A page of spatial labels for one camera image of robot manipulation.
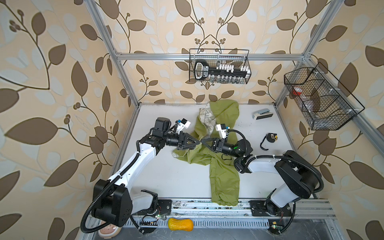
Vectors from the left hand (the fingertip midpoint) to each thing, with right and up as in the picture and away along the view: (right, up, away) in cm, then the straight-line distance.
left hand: (198, 144), depth 68 cm
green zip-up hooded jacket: (+12, +11, +36) cm, 40 cm away
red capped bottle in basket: (+54, +27, +13) cm, 62 cm away
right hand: (+1, 0, +1) cm, 2 cm away
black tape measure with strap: (+48, -1, +30) cm, 57 cm away
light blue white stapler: (+48, +16, +43) cm, 67 cm away
